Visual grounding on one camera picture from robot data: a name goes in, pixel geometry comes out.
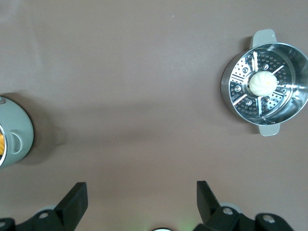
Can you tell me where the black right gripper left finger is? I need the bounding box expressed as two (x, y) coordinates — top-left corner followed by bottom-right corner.
(27, 182), (88, 231)

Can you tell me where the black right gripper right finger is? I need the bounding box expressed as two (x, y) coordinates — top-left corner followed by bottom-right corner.
(192, 180), (257, 231)

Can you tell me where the steel pot with glass lid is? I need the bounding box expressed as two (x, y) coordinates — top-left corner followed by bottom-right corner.
(0, 96), (35, 171)

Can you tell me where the white steamed bun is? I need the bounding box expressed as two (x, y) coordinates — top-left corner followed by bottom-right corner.
(249, 71), (277, 96)

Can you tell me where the steel steamer basket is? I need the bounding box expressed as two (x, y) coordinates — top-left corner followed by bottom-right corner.
(220, 29), (308, 137)

